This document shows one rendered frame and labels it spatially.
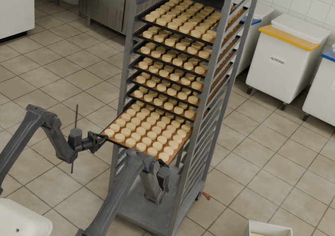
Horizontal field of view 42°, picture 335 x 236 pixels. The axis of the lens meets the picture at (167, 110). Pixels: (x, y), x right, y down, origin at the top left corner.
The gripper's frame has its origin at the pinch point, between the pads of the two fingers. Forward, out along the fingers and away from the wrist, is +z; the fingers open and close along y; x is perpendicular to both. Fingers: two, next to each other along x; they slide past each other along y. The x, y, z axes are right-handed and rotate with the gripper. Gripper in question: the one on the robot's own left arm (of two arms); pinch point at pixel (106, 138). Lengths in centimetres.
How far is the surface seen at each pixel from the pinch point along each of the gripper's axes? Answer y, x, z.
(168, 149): 1.5, -22.2, 22.8
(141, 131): 1.5, -4.4, 18.0
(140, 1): 62, 20, 24
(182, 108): 10.3, -5.5, 42.5
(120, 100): 5.6, 19.7, 19.1
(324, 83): -47, 36, 254
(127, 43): 40.8, 19.7, 19.3
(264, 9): -20, 141, 269
